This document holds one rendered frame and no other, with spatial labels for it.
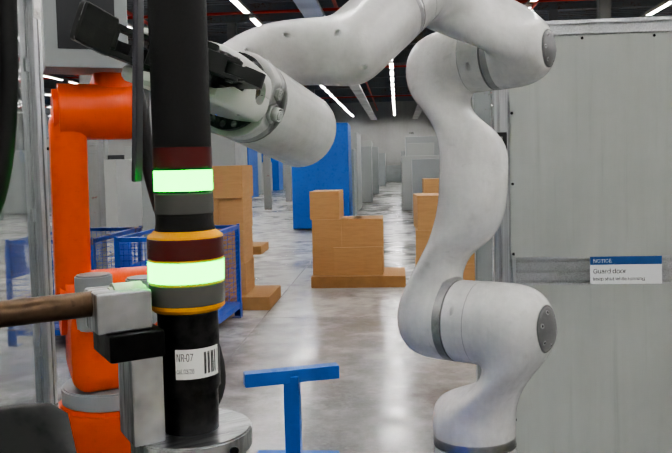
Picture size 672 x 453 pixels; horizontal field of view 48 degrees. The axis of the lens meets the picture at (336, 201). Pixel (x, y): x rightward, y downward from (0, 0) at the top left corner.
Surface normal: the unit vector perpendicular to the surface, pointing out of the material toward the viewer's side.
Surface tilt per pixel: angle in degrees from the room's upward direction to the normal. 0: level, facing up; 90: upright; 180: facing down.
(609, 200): 89
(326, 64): 128
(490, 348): 95
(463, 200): 86
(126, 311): 90
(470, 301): 48
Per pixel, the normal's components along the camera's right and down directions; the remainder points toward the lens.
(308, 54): -0.14, 0.60
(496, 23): 0.20, -0.24
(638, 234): -0.08, 0.04
